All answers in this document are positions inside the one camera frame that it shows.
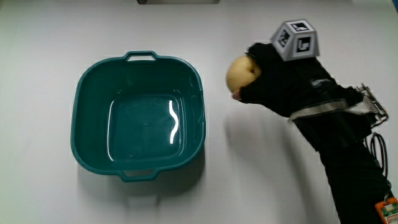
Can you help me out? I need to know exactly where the white desk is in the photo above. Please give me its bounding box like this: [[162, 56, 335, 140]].
[[0, 0, 398, 224]]

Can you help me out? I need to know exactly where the yellow apple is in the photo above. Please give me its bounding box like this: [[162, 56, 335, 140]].
[[225, 55, 262, 94]]

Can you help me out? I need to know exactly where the person's right hand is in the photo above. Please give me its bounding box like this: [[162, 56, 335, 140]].
[[231, 19, 389, 129]]

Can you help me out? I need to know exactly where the teal plastic basin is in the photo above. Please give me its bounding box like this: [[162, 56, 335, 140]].
[[70, 50, 206, 183]]

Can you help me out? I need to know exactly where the black cable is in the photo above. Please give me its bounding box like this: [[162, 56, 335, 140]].
[[364, 131, 392, 189]]

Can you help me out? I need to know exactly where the person's right forearm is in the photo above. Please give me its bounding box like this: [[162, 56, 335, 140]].
[[289, 102, 393, 224]]

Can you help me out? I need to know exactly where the orange device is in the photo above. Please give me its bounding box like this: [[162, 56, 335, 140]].
[[374, 196, 398, 224]]

